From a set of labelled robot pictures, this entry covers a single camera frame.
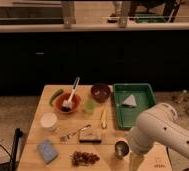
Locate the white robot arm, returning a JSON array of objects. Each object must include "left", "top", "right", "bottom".
[{"left": 129, "top": 103, "right": 189, "bottom": 159}]

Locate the dark purple bowl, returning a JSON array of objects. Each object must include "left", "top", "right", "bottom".
[{"left": 90, "top": 83, "right": 111, "bottom": 103}]

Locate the orange bowl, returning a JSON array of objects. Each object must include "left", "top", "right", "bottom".
[{"left": 54, "top": 93, "right": 81, "bottom": 114}]

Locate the small green cup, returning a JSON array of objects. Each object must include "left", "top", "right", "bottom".
[{"left": 84, "top": 100, "right": 96, "bottom": 114}]

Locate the yellow banana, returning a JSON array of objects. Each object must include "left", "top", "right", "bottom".
[{"left": 101, "top": 108, "right": 107, "bottom": 129}]

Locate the green cucumber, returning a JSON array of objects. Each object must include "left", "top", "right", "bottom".
[{"left": 49, "top": 89, "right": 64, "bottom": 107}]

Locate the green tray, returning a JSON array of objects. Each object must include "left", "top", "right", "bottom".
[{"left": 113, "top": 83, "right": 156, "bottom": 130}]

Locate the dark rectangular block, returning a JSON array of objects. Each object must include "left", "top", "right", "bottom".
[{"left": 79, "top": 130, "right": 102, "bottom": 143}]

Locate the white lidded container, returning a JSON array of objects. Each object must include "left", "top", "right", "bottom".
[{"left": 40, "top": 113, "right": 58, "bottom": 131}]

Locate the silver fork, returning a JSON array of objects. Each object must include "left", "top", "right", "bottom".
[{"left": 60, "top": 124, "right": 91, "bottom": 142}]

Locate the metal cup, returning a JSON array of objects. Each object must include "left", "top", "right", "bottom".
[{"left": 115, "top": 141, "right": 129, "bottom": 159}]

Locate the blue sponge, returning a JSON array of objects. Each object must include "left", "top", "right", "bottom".
[{"left": 37, "top": 139, "right": 58, "bottom": 164}]

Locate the black chair frame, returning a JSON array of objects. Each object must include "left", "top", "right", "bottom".
[{"left": 0, "top": 127, "right": 25, "bottom": 171}]

